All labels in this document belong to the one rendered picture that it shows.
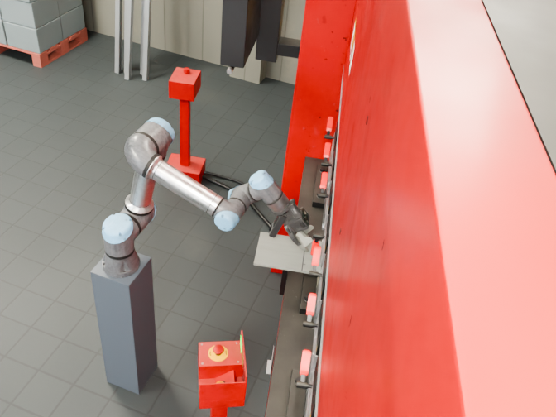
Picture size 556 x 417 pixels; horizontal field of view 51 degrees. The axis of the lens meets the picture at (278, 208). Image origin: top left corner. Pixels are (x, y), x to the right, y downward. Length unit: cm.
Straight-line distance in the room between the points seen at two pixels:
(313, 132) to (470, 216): 251
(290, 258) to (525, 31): 160
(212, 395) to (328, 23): 160
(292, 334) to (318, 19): 135
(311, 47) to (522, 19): 196
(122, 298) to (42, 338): 90
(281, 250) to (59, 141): 276
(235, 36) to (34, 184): 199
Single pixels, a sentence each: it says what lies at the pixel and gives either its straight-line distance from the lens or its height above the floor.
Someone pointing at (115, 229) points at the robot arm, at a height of 100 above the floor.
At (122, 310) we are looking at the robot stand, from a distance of 256.
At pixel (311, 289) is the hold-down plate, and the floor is 90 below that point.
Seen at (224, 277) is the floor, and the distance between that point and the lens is 349.
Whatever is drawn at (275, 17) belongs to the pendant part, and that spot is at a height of 136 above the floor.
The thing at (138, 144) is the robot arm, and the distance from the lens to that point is 206.
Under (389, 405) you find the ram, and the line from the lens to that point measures 59.
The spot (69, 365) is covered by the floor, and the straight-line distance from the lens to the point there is 318.
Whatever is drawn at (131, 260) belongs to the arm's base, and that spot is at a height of 84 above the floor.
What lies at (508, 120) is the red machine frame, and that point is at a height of 230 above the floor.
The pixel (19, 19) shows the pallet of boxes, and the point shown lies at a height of 41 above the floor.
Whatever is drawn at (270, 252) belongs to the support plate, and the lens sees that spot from 223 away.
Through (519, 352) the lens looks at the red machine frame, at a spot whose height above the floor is 230.
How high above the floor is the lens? 254
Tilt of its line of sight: 40 degrees down
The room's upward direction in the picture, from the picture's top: 7 degrees clockwise
